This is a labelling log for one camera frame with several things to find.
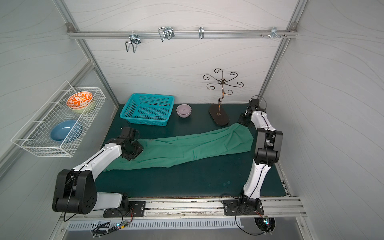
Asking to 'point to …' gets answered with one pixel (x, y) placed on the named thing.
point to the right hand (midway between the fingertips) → (244, 120)
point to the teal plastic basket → (151, 109)
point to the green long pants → (228, 139)
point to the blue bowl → (66, 130)
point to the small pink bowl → (183, 110)
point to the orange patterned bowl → (79, 100)
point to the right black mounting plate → (244, 206)
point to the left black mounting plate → (136, 209)
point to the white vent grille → (111, 225)
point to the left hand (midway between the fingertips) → (141, 151)
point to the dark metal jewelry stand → (219, 113)
